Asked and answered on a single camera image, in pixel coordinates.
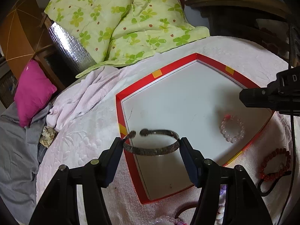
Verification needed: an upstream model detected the silver foil insulation panel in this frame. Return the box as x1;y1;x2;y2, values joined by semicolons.
48;22;96;74

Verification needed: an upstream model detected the small floral pouch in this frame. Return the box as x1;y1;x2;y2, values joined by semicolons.
39;126;58;148

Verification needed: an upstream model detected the silver metal bangle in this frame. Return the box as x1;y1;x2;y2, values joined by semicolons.
122;128;180;156

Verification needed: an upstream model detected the green clover pattern quilt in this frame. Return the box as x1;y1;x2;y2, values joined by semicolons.
45;0;209;76

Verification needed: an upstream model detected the black hair tie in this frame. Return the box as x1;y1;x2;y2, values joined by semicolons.
257;170;293;197

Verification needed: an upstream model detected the brown wooden wardrobe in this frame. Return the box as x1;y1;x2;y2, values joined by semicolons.
1;0;54;81

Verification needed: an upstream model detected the pink crystal bead bracelet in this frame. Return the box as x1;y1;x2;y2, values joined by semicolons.
148;215;186;225

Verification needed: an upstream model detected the wooden bench table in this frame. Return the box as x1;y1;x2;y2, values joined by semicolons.
185;0;292;42

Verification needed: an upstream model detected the clear pink bead bracelet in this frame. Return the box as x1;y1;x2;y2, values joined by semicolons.
220;114;246;144

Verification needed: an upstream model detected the red shallow cardboard tray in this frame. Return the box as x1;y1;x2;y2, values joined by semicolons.
115;53;274;205

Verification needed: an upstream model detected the red bead bracelet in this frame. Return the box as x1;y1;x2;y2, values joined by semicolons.
259;147;292;182

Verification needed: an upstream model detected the magenta pillow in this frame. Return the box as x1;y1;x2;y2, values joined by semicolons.
14;59;57;127

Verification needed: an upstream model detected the white pearl bead bracelet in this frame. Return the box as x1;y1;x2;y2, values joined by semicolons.
214;204;226;225

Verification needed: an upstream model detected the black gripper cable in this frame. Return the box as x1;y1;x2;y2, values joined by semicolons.
276;23;297;225

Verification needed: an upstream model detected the grey blanket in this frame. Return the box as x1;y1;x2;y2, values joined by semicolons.
1;102;52;224

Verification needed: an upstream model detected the pale pink bed cover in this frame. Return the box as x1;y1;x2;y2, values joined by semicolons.
37;36;299;224

